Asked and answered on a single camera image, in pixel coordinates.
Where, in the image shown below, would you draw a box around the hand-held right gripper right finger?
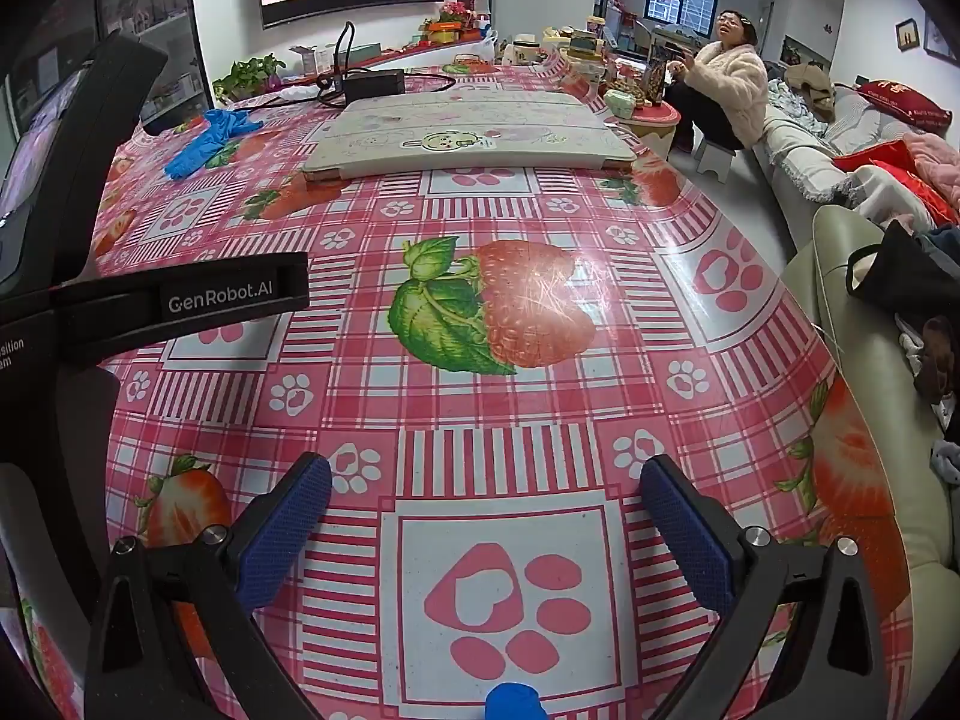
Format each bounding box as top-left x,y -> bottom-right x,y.
637,454 -> 890,720

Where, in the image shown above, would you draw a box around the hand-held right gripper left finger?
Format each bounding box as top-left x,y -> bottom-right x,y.
85,454 -> 333,720

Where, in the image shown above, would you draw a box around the pink strawberry print tablecloth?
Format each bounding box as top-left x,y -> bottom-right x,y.
15,45 -> 912,720

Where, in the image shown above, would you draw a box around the blue rubber gloves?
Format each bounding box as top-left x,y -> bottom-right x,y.
165,109 -> 257,181

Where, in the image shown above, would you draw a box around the beige leather chair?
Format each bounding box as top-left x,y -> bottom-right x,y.
780,206 -> 960,720

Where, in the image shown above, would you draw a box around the green potted plant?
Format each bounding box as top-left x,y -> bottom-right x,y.
212,54 -> 287,102

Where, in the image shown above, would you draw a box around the glass display cabinet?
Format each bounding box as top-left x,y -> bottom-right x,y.
0,0 -> 212,137

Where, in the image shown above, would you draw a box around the small open cardboard box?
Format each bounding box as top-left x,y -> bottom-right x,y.
289,45 -> 335,77

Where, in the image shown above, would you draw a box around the black bag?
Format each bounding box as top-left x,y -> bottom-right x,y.
846,221 -> 960,320

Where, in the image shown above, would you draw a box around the black power adapter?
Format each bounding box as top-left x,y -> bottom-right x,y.
343,69 -> 407,103

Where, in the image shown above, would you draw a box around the white plastic stool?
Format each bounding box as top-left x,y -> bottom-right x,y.
693,137 -> 740,185

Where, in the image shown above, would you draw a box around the light fabric sofa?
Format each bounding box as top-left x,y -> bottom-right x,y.
750,64 -> 960,241

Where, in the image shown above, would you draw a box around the white folded mat with stickers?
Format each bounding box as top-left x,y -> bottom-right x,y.
300,90 -> 638,182

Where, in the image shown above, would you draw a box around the round side table red cloth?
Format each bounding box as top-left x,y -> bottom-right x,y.
606,86 -> 682,158

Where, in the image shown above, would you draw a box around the red embroidered cushion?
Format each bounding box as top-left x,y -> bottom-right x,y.
855,79 -> 953,130

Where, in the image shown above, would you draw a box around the black power cable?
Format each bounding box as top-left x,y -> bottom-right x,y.
315,21 -> 458,107

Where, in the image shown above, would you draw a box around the large wall picture frame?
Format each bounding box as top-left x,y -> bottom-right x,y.
923,13 -> 959,65

